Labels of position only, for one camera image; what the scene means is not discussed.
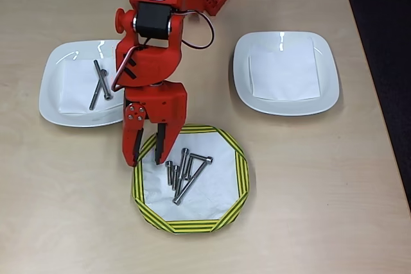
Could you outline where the long steel socket screw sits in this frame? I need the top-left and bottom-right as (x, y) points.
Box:
(92, 58), (114, 100)
(172, 161), (206, 206)
(89, 69), (109, 110)

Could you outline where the white crumpled paper sheet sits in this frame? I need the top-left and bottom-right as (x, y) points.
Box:
(141, 132), (238, 223)

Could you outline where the white paper napkin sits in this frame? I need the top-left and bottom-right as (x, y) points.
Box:
(249, 36), (322, 101)
(58, 57), (125, 116)

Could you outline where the white square porcelain plate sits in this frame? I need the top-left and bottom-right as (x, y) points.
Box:
(38, 39), (128, 128)
(232, 31), (340, 117)

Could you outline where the yellow striped octagonal paper tray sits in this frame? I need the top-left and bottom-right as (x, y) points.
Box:
(130, 123), (250, 234)

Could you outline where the white red servo cable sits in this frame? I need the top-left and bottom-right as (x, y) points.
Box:
(110, 46), (137, 92)

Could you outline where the black red servo cable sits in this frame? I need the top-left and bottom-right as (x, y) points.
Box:
(173, 10), (215, 51)

